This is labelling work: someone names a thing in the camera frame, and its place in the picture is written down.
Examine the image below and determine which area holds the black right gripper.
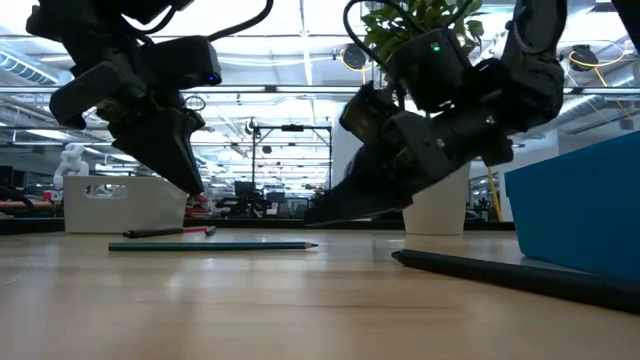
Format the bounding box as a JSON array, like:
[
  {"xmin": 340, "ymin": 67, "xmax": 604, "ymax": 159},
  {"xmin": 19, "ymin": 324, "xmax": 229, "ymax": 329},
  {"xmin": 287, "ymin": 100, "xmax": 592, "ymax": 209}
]
[{"xmin": 304, "ymin": 82, "xmax": 516, "ymax": 226}]

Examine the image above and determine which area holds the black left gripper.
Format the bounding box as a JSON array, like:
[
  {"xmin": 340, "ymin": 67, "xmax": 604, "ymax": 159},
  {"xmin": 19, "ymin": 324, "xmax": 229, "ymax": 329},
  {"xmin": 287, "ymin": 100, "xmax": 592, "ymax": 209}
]
[{"xmin": 48, "ymin": 49, "xmax": 206, "ymax": 197}]

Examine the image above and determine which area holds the white plastic bin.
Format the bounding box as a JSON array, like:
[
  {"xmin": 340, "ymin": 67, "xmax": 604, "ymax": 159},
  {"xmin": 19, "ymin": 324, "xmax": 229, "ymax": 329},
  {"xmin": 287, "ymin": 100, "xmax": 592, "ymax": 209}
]
[{"xmin": 63, "ymin": 174, "xmax": 190, "ymax": 235}]

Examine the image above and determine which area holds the black pen with white print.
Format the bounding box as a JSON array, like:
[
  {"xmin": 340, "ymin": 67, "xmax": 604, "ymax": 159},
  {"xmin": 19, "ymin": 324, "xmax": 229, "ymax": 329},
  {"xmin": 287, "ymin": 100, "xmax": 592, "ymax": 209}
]
[{"xmin": 123, "ymin": 227, "xmax": 185, "ymax": 240}]

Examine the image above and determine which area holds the green pencil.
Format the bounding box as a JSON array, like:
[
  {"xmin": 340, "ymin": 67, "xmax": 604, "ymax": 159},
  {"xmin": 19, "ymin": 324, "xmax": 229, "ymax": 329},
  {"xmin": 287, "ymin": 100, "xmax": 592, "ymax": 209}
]
[{"xmin": 108, "ymin": 241, "xmax": 320, "ymax": 252}]

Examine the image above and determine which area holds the blue plastic tray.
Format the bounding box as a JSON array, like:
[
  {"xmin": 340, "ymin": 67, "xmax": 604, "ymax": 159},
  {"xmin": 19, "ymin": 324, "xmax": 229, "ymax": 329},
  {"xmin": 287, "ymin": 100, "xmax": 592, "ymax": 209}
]
[{"xmin": 503, "ymin": 130, "xmax": 640, "ymax": 281}]

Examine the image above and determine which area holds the white plant pot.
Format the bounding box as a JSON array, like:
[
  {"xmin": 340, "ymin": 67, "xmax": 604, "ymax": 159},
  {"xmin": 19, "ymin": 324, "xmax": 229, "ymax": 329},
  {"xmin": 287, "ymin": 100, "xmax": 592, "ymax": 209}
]
[{"xmin": 402, "ymin": 162, "xmax": 472, "ymax": 237}]

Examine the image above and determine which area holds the long ceiling light strip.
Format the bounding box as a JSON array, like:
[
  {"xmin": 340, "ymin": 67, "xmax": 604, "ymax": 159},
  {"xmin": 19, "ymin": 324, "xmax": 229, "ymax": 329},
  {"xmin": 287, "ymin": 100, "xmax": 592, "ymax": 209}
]
[{"xmin": 0, "ymin": 84, "xmax": 640, "ymax": 96}]

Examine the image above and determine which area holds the brown cardboard tube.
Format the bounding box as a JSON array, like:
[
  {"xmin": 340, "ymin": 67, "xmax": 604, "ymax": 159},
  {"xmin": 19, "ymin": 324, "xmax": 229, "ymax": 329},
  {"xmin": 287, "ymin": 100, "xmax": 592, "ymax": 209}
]
[{"xmin": 0, "ymin": 200, "xmax": 54, "ymax": 210}]

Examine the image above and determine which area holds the black hanging cable coil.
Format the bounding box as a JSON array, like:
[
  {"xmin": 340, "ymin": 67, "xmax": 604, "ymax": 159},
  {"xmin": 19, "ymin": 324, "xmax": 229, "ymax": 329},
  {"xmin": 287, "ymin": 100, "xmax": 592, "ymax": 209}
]
[{"xmin": 182, "ymin": 94, "xmax": 207, "ymax": 114}]

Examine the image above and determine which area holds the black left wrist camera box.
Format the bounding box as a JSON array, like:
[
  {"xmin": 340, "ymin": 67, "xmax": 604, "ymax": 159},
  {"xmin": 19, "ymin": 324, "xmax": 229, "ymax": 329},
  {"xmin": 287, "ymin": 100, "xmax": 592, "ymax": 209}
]
[{"xmin": 144, "ymin": 34, "xmax": 224, "ymax": 92}]

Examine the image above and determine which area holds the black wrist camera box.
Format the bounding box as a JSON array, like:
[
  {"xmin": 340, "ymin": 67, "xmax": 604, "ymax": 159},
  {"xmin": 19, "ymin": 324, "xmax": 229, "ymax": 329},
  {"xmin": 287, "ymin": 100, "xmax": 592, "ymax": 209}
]
[
  {"xmin": 144, "ymin": 34, "xmax": 224, "ymax": 92},
  {"xmin": 388, "ymin": 27, "xmax": 475, "ymax": 115}
]

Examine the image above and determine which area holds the black rig frame with camera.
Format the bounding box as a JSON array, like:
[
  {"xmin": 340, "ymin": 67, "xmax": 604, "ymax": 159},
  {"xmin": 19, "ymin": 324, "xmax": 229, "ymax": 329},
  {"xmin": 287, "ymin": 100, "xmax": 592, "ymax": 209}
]
[{"xmin": 251, "ymin": 123, "xmax": 334, "ymax": 201}]

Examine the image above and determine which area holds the black aluminium rig frame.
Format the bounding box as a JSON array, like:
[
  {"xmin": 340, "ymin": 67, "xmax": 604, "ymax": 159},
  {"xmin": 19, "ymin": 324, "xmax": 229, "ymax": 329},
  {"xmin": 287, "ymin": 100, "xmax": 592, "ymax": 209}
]
[{"xmin": 0, "ymin": 216, "xmax": 516, "ymax": 236}]

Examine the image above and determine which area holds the yellow cable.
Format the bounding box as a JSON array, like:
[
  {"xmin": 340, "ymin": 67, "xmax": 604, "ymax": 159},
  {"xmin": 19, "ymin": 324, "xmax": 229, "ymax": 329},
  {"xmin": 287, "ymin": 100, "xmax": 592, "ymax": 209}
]
[{"xmin": 487, "ymin": 167, "xmax": 503, "ymax": 223}]

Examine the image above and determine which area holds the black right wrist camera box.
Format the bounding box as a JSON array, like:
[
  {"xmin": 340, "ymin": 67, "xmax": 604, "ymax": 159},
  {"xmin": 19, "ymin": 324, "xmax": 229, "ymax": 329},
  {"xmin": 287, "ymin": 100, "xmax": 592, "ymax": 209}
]
[{"xmin": 388, "ymin": 27, "xmax": 475, "ymax": 115}]

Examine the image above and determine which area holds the black left wrist camera cable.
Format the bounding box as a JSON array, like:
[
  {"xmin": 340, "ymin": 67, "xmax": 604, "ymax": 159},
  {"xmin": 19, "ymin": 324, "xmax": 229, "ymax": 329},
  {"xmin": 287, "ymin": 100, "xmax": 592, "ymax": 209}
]
[{"xmin": 207, "ymin": 0, "xmax": 275, "ymax": 44}]

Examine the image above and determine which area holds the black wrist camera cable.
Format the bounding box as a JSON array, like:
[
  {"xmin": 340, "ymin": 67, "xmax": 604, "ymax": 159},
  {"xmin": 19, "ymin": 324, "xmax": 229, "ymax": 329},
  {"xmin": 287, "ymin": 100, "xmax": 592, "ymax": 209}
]
[
  {"xmin": 342, "ymin": 0, "xmax": 401, "ymax": 76},
  {"xmin": 207, "ymin": 0, "xmax": 275, "ymax": 44}
]

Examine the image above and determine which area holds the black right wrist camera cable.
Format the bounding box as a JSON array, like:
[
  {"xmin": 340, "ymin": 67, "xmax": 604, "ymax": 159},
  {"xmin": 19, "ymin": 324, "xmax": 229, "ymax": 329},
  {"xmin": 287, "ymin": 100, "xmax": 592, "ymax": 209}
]
[{"xmin": 342, "ymin": 0, "xmax": 401, "ymax": 76}]

